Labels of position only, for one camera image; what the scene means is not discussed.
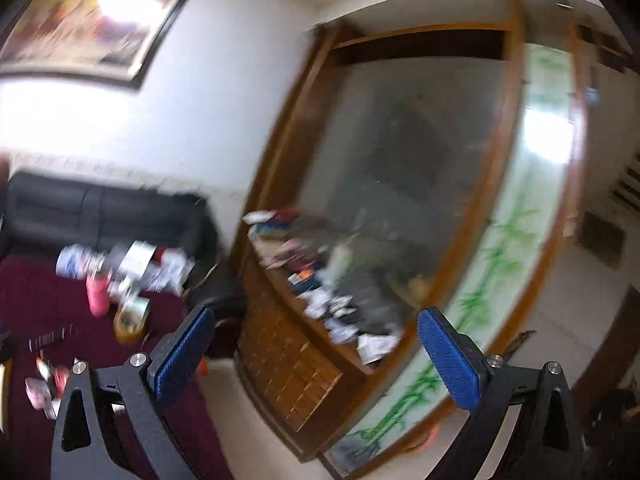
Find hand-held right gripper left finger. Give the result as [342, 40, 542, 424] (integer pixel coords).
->
[50, 304, 236, 480]

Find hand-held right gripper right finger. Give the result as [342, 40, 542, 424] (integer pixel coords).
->
[417, 306, 586, 480]

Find yellow tape roll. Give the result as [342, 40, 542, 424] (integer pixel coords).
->
[114, 296, 152, 343]

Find brick pattern wooden counter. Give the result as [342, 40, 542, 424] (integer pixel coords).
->
[232, 230, 396, 433]

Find pink woven flask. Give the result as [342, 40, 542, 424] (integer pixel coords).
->
[86, 260, 113, 318]

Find white paper box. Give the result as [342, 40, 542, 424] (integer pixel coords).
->
[119, 241, 155, 277]

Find bamboo print glass panel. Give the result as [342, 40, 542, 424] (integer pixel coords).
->
[325, 42, 576, 476]

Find clutter pile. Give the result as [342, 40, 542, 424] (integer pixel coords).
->
[242, 207, 401, 366]

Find black leather sofa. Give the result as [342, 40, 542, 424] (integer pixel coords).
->
[0, 170, 221, 271]

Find framed horse painting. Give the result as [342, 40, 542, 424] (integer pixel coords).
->
[0, 0, 201, 92]

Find brown wall panel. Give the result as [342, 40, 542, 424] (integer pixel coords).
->
[580, 210, 628, 268]

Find wooden partition frame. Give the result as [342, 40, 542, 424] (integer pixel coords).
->
[235, 0, 591, 476]

